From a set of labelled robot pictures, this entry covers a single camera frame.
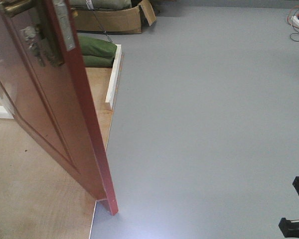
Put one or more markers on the brown wooden door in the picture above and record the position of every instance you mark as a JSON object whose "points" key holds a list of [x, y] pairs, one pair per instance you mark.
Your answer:
{"points": [[54, 105]]}

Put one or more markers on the white far edge batten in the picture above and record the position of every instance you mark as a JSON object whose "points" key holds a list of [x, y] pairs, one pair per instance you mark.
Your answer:
{"points": [[111, 92]]}

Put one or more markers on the brown cardboard box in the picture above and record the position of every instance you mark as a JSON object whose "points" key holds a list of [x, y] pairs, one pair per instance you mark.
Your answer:
{"points": [[127, 21]]}

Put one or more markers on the green sandbag lower far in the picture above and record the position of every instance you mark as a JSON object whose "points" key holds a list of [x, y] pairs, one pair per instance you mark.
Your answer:
{"points": [[96, 61]]}

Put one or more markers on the green sandbag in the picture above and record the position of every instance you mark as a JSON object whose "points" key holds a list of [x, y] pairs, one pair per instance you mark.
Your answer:
{"points": [[96, 47], [96, 61]]}

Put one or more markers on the green sandbag upper far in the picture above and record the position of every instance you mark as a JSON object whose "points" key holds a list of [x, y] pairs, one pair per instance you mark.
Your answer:
{"points": [[96, 47]]}

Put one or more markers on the olive sandbags in box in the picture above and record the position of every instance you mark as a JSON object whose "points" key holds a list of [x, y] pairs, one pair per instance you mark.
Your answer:
{"points": [[111, 5]]}

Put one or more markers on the metal latch plate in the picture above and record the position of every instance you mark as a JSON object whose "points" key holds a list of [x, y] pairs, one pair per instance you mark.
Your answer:
{"points": [[62, 13]]}

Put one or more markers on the silver key bunch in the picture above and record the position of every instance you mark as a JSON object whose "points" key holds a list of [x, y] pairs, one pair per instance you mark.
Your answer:
{"points": [[29, 34]]}

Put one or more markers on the brass handle backplate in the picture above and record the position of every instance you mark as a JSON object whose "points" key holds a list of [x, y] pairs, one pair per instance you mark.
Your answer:
{"points": [[46, 33]]}

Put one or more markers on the brass door handle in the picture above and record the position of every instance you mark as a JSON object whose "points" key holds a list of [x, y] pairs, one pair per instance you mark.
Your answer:
{"points": [[15, 7]]}

